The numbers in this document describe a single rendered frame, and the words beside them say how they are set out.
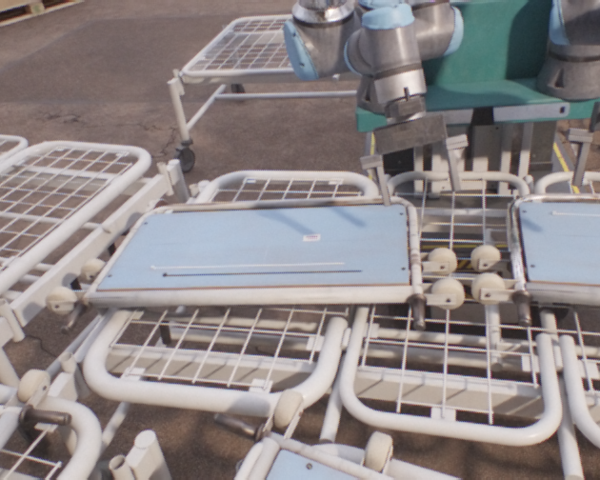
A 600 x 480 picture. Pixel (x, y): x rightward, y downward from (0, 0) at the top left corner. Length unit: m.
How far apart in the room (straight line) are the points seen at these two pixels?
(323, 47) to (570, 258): 0.73
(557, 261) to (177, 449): 1.09
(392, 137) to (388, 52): 0.15
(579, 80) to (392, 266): 0.68
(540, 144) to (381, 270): 0.99
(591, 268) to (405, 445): 0.68
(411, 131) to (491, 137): 0.84
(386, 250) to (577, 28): 0.57
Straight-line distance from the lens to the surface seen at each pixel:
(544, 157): 2.15
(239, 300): 1.27
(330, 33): 1.49
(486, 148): 1.97
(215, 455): 1.74
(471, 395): 1.23
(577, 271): 1.31
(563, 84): 1.67
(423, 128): 1.15
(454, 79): 1.78
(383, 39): 1.13
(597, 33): 1.34
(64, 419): 1.22
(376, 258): 1.32
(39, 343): 2.29
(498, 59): 1.78
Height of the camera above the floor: 1.36
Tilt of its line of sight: 34 degrees down
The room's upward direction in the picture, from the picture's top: 8 degrees counter-clockwise
